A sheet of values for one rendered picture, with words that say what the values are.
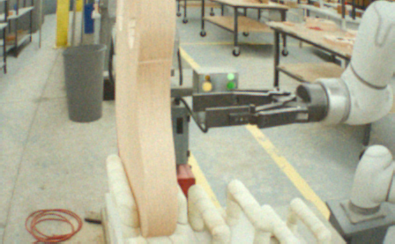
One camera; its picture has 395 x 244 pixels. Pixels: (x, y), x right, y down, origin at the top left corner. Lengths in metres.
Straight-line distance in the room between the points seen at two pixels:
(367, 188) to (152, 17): 1.18
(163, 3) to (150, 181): 0.23
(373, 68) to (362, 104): 0.09
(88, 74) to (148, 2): 3.87
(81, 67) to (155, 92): 3.79
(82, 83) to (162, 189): 3.84
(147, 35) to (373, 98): 0.48
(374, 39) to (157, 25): 0.41
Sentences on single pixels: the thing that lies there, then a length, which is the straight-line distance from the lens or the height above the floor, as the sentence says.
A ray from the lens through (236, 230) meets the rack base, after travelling 0.98.
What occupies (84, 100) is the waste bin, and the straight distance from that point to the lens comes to 4.49.
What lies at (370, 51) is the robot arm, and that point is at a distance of 0.80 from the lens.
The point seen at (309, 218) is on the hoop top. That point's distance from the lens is 0.98.
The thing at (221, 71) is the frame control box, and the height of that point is 1.12.
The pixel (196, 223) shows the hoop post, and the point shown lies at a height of 1.04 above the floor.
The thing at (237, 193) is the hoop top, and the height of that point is 1.13.
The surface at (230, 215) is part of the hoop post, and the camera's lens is 0.98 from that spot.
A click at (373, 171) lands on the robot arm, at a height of 0.92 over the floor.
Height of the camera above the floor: 1.57
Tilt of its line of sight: 19 degrees down
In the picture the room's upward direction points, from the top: 1 degrees clockwise
